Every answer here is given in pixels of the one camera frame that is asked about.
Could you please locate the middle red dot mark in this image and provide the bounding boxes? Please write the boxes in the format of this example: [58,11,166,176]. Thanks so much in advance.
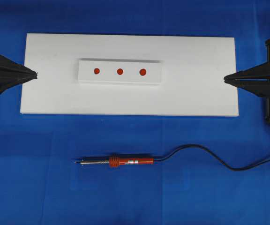
[117,68,124,75]

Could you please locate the large white base board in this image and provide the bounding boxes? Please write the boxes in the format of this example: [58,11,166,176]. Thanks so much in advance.
[20,33,239,117]

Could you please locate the blue table cloth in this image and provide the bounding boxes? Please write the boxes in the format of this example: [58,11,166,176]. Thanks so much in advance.
[0,0,270,225]

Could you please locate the left red dot mark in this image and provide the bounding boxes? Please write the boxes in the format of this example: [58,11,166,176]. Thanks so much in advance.
[94,68,100,75]

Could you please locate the red dot mark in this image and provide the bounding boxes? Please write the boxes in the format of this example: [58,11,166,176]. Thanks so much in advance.
[94,68,100,75]
[139,68,147,76]
[117,68,124,75]

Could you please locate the small white raised plate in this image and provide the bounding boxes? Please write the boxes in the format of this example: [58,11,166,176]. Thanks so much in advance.
[77,58,163,86]

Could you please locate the black soldering iron cable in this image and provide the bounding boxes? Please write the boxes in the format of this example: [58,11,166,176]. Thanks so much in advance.
[153,144,270,172]

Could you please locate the red handled soldering iron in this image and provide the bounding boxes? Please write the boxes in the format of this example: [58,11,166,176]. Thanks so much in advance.
[74,154,155,168]

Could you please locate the right red dot mark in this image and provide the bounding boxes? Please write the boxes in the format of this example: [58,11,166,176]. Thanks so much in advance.
[139,68,147,76]

